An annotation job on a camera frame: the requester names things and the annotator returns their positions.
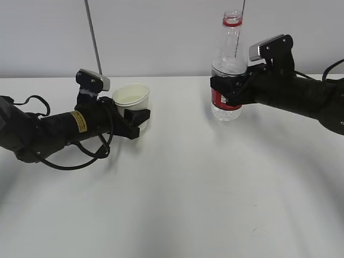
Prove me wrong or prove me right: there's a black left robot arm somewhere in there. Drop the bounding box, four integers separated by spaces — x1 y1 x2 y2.
1 90 151 163

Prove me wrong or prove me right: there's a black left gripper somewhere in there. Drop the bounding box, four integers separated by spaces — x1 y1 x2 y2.
74 90 151 140

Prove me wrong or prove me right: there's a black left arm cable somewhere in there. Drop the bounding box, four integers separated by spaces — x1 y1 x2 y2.
10 95 113 170

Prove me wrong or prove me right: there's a white paper cup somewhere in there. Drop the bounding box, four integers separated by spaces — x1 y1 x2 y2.
112 83 150 133

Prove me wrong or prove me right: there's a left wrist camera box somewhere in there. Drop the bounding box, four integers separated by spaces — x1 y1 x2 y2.
75 69 110 94

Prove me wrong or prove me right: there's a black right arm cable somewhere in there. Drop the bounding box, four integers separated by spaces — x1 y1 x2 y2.
294 58 344 83

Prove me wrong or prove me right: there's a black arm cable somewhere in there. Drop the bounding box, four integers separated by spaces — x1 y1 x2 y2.
10 95 113 170
294 58 344 83

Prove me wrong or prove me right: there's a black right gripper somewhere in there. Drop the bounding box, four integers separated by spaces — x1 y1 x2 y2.
210 58 296 105

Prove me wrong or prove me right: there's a clear plastic water bottle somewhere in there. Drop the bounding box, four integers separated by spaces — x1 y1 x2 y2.
211 10 247 121

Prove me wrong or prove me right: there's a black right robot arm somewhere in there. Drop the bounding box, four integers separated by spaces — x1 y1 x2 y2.
210 60 343 135

